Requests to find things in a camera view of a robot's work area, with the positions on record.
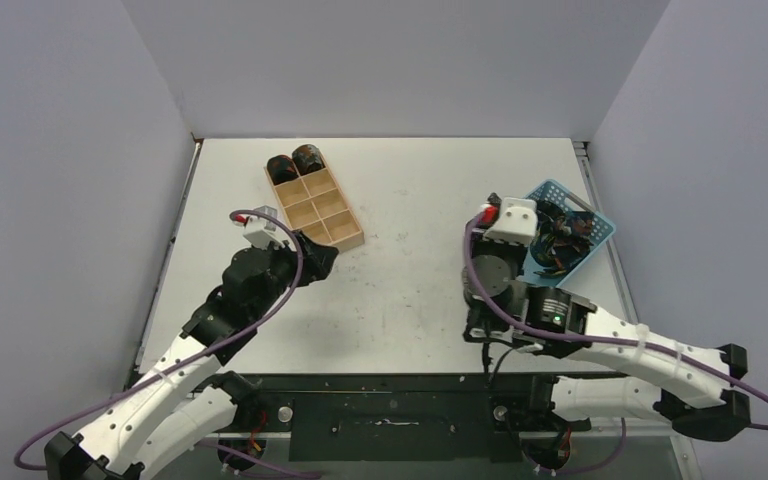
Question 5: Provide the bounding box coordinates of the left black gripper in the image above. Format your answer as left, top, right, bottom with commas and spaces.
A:
250, 230, 337, 321

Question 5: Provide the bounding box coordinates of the wooden compartment tray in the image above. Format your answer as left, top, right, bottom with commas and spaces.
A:
264, 162, 365, 253

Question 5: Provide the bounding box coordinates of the blue plastic basket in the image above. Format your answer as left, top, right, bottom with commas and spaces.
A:
522, 179, 615, 288

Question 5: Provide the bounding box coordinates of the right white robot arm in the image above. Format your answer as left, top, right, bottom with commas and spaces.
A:
462, 228, 751, 442

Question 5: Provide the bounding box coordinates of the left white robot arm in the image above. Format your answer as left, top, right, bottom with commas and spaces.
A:
44, 231, 339, 479

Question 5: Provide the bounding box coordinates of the colourful ties pile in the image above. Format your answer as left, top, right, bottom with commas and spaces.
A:
529, 200, 595, 278

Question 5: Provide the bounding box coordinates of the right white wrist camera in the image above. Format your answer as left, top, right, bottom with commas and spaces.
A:
482, 197, 538, 246

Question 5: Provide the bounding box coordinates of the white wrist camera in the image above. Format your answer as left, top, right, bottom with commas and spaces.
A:
482, 197, 538, 246
235, 213, 282, 250

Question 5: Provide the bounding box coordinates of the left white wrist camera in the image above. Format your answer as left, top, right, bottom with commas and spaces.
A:
235, 213, 282, 250

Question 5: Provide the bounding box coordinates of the aluminium frame rail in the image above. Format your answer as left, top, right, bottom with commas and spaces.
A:
572, 140, 644, 326

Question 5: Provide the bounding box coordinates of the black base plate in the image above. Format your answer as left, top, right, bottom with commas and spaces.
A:
218, 373, 591, 462

